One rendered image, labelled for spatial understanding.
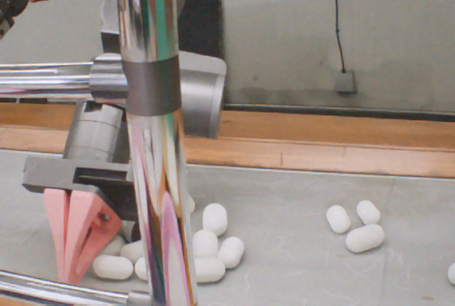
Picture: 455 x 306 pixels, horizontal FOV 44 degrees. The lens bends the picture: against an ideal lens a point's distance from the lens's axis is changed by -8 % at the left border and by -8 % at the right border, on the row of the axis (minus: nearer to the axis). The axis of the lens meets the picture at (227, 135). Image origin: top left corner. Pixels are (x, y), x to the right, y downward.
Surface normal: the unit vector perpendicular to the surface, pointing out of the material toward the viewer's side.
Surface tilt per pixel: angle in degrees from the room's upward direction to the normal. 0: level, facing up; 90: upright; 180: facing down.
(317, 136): 0
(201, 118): 91
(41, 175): 41
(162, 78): 90
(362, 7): 90
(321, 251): 0
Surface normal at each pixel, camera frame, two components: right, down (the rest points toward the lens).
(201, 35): -0.20, 0.33
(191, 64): 0.06, -0.53
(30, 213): -0.04, -0.92
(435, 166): -0.18, -0.38
